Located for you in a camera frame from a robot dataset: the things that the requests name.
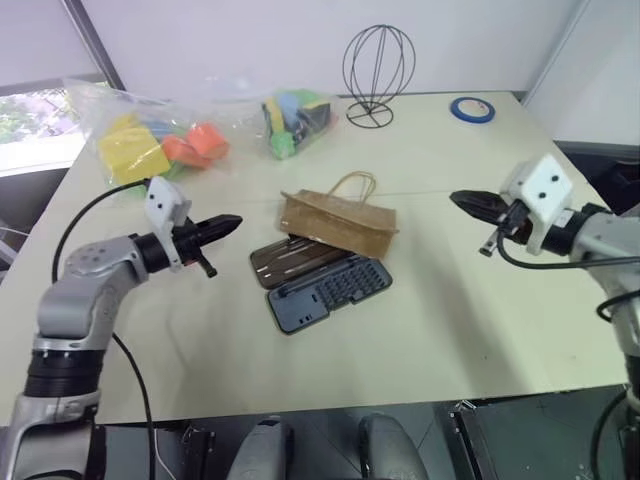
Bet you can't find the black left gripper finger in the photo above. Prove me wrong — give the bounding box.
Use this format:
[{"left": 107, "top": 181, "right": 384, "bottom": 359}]
[
  {"left": 200, "top": 222, "right": 243, "bottom": 246},
  {"left": 198, "top": 215, "right": 244, "bottom": 233}
]

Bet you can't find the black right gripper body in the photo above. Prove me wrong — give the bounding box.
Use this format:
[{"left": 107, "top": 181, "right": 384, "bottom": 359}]
[{"left": 479, "top": 199, "right": 530, "bottom": 256}]

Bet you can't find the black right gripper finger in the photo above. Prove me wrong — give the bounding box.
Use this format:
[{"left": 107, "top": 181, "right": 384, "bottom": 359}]
[
  {"left": 449, "top": 189, "right": 510, "bottom": 210},
  {"left": 452, "top": 198, "right": 504, "bottom": 224}
]

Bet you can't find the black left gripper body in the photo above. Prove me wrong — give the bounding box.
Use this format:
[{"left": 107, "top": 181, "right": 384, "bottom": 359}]
[{"left": 172, "top": 222, "right": 219, "bottom": 280}]

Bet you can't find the dark tool case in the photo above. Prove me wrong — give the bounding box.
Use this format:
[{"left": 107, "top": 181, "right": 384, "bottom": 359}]
[{"left": 249, "top": 234, "right": 394, "bottom": 336}]

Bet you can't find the brown paper bag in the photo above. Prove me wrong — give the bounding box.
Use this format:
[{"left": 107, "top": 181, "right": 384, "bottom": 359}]
[{"left": 277, "top": 171, "right": 401, "bottom": 261}]

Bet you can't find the orange foam block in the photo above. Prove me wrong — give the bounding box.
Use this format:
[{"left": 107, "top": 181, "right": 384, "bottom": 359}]
[
  {"left": 162, "top": 134, "right": 201, "bottom": 169},
  {"left": 187, "top": 123, "right": 231, "bottom": 161}
]

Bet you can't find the blue tape roll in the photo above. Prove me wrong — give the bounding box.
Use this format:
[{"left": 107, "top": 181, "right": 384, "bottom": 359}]
[{"left": 448, "top": 95, "right": 497, "bottom": 125}]

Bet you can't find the large yellow foam block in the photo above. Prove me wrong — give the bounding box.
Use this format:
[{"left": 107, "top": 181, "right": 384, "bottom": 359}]
[{"left": 106, "top": 127, "right": 170, "bottom": 187}]

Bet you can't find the green sponge piece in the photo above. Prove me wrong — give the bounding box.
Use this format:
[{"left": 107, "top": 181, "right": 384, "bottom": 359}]
[{"left": 271, "top": 130, "right": 297, "bottom": 160}]

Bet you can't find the black boxy object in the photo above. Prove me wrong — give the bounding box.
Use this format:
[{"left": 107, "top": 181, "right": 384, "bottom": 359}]
[{"left": 589, "top": 158, "right": 640, "bottom": 215}]

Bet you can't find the clear bag of sponges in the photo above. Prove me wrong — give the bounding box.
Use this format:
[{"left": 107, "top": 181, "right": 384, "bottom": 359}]
[{"left": 207, "top": 74, "right": 341, "bottom": 161}]

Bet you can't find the blue foam block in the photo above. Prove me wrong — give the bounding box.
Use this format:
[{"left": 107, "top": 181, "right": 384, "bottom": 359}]
[{"left": 142, "top": 119, "right": 174, "bottom": 141}]

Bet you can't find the yellow sponge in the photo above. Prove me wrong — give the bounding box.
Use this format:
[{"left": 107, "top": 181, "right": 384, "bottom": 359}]
[{"left": 263, "top": 98, "right": 286, "bottom": 134}]

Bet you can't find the small yellow foam block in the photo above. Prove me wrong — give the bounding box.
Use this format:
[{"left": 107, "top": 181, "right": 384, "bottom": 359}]
[{"left": 98, "top": 113, "right": 144, "bottom": 151}]

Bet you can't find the blue sponge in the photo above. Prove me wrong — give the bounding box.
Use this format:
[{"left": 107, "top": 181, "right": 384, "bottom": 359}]
[{"left": 277, "top": 90, "right": 301, "bottom": 119}]

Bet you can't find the black sponge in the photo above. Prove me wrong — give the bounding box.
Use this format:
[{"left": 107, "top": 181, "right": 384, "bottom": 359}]
[{"left": 298, "top": 102, "right": 334, "bottom": 137}]

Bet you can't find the clear bag of foam blocks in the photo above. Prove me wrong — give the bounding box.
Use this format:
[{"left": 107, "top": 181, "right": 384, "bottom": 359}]
[{"left": 62, "top": 77, "right": 234, "bottom": 201}]

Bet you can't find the window with green view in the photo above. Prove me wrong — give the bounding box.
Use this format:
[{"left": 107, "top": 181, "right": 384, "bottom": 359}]
[{"left": 0, "top": 84, "right": 109, "bottom": 176}]

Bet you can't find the black equipment box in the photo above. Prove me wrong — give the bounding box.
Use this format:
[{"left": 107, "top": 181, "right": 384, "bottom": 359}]
[
  {"left": 447, "top": 387, "right": 631, "bottom": 480},
  {"left": 94, "top": 422, "right": 216, "bottom": 480}
]

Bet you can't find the dark grey rounded shape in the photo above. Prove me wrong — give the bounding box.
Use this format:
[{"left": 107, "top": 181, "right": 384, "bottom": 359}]
[
  {"left": 357, "top": 412, "right": 429, "bottom": 480},
  {"left": 227, "top": 414, "right": 294, "bottom": 480}
]

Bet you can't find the white roller blind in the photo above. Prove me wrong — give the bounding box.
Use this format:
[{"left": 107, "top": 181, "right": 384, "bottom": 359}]
[{"left": 0, "top": 0, "right": 104, "bottom": 87}]

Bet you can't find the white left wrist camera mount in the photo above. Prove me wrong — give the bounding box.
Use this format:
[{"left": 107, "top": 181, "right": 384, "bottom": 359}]
[{"left": 144, "top": 175, "right": 194, "bottom": 274}]

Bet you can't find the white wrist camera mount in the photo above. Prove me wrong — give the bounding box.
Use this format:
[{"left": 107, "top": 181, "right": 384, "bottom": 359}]
[
  {"left": 144, "top": 175, "right": 194, "bottom": 274},
  {"left": 499, "top": 153, "right": 574, "bottom": 256}
]

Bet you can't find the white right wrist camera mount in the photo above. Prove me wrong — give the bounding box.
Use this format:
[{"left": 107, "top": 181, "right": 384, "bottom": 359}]
[{"left": 499, "top": 153, "right": 574, "bottom": 256}]

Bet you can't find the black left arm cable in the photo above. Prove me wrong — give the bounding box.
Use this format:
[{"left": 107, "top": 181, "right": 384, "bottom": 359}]
[{"left": 51, "top": 179, "right": 156, "bottom": 480}]

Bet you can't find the black wire head stand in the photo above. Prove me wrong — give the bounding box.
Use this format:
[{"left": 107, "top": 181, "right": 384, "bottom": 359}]
[{"left": 342, "top": 23, "right": 417, "bottom": 129}]

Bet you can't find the dark grey window frame post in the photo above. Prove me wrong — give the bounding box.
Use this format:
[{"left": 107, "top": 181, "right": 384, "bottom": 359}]
[{"left": 64, "top": 0, "right": 126, "bottom": 92}]

